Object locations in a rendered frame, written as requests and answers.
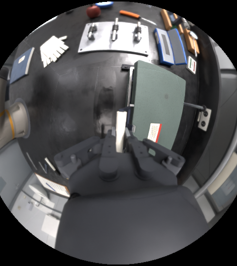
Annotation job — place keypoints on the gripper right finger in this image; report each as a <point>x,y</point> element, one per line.
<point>138,158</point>

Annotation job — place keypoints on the white two-hole bracket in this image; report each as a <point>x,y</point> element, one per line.
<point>204,119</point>

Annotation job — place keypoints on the black stay rod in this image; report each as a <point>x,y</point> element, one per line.
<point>194,106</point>

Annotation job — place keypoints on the silver rack plate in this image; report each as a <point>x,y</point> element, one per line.
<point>122,45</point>

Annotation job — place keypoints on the silver black setting standard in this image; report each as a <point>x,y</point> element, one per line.
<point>138,32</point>
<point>91,31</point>
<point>115,30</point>

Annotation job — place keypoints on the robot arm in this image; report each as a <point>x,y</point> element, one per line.
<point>0,116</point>

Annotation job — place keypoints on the dark silver micrometer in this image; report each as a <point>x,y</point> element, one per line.
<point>181,21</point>

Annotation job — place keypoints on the small black block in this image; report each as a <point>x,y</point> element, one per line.
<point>126,67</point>

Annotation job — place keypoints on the grey flat strip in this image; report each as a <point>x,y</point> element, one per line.
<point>31,161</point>

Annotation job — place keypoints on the grey curved rail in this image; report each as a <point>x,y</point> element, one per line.
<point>230,149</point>

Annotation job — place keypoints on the blue pen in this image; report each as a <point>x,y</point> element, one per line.
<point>44,168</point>

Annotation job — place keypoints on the red apple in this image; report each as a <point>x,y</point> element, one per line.
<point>93,11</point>

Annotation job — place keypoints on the orange wooden tray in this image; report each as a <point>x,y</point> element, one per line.
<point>189,40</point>

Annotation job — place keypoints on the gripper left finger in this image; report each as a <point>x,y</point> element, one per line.
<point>107,153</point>

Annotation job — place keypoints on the blue notebook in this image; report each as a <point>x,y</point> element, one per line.
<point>20,65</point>

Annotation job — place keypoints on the white ruler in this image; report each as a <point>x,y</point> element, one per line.
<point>50,164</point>

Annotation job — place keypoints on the white glove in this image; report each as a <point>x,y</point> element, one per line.
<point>52,49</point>

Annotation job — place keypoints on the silver magnifying glass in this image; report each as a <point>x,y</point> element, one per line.
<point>194,36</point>

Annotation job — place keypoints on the blue open foam case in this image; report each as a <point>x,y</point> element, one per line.
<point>170,46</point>

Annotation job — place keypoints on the white floor cabinet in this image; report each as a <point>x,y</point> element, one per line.
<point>37,207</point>

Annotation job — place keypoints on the white red green card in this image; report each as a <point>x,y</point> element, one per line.
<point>192,64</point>

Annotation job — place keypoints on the white case clasp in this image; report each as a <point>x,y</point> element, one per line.
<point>120,126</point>

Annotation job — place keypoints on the brown clipboard with paper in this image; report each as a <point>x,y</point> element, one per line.
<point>54,186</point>

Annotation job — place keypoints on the blue round dish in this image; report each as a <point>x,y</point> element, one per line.
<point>104,5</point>

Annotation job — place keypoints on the green case lid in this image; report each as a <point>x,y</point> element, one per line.
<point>155,93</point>

